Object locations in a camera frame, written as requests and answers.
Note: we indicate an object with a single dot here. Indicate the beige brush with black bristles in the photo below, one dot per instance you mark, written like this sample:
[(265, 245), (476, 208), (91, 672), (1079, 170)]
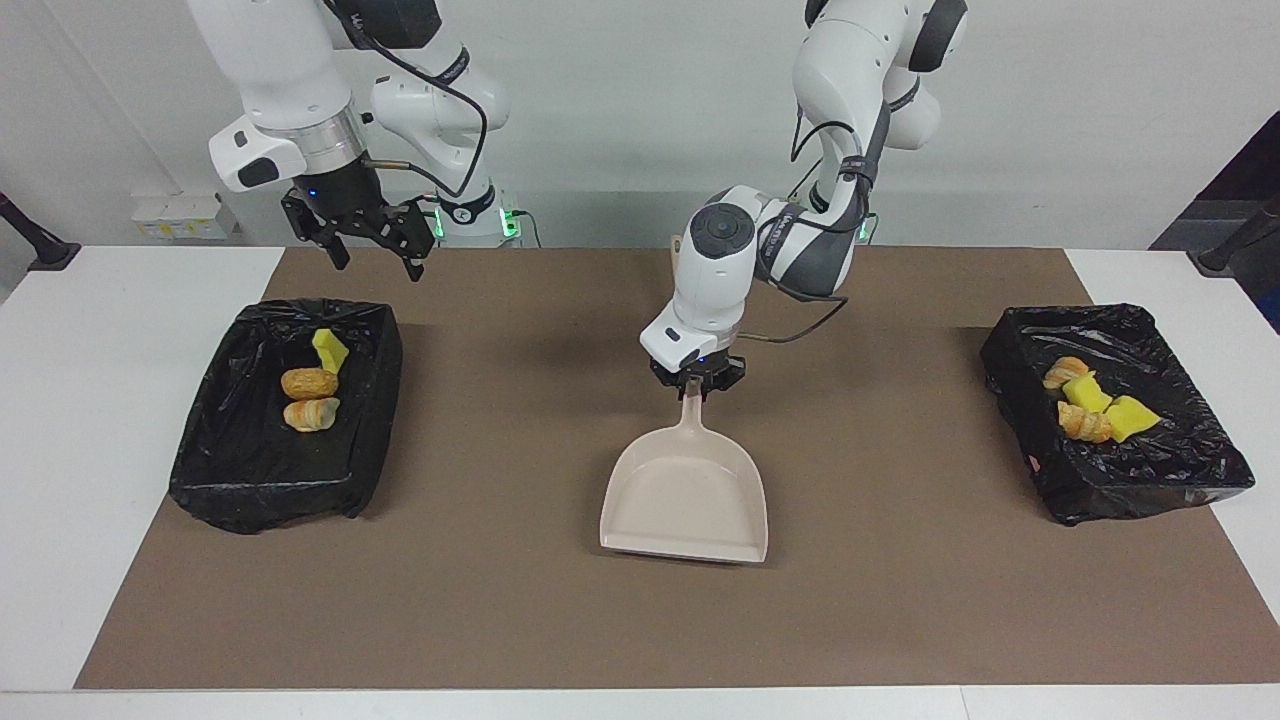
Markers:
[(676, 248)]

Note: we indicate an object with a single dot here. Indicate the beige plastic dustpan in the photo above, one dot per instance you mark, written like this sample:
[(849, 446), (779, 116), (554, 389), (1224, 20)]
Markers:
[(690, 500)]

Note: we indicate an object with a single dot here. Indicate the brown potato-shaped toy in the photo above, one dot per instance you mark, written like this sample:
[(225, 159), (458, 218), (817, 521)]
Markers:
[(309, 383)]

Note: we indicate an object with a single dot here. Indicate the black stand leg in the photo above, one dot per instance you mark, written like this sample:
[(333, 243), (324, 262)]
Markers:
[(40, 250), (1235, 245)]

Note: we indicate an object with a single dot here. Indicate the yellow sponge piece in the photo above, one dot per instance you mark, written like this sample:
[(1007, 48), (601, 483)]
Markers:
[(1133, 417), (1087, 393), (330, 350)]

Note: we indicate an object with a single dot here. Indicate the pale beige rock-like chunk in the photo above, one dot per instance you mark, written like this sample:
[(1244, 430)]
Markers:
[(1065, 372)]

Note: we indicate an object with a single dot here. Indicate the black-lined trash bin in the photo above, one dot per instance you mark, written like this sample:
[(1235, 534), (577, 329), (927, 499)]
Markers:
[(260, 470)]

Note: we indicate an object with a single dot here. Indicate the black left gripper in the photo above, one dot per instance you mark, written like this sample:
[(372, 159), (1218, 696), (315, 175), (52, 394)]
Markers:
[(725, 370)]

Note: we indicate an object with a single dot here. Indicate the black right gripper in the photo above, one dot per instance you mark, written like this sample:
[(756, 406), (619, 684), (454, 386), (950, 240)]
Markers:
[(345, 195)]

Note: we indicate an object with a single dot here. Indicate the black-lined bin with pink mark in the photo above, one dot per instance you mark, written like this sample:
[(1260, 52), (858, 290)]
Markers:
[(1150, 470)]

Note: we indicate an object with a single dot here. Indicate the white wall socket box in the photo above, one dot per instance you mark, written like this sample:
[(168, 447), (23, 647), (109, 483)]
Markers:
[(185, 216)]

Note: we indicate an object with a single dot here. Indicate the orange white striped pastry toy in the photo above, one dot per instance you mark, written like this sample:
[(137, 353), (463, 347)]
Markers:
[(1083, 422), (311, 414)]

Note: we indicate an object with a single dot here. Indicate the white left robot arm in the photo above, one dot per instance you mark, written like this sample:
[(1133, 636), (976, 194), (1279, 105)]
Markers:
[(720, 290)]

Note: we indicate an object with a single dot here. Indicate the brown table mat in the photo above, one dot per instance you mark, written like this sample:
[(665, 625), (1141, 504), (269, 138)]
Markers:
[(600, 620)]

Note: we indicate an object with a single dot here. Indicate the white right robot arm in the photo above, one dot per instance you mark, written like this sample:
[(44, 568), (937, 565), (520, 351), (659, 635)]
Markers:
[(280, 80)]

